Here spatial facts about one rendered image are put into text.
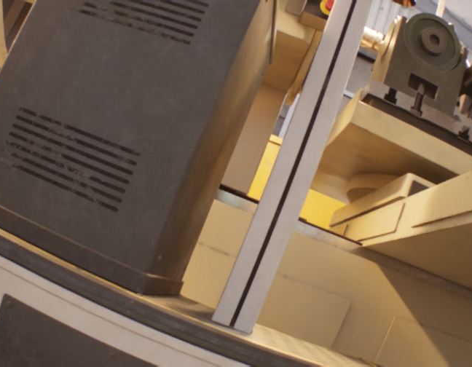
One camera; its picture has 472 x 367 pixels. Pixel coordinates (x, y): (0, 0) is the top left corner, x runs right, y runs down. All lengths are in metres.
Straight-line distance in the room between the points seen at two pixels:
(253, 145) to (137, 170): 1.70
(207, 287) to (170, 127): 1.06
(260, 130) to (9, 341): 1.88
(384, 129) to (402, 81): 0.17
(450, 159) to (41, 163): 1.22
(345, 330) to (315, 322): 0.09
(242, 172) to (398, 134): 0.88
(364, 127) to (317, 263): 0.40
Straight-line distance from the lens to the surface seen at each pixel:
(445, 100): 2.07
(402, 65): 2.05
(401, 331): 2.13
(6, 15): 2.97
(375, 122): 1.95
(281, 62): 2.42
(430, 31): 2.12
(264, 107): 2.74
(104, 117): 1.05
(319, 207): 4.49
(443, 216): 1.37
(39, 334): 0.97
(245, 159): 2.71
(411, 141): 1.97
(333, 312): 2.09
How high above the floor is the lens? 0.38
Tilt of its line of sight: 6 degrees up
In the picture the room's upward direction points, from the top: 22 degrees clockwise
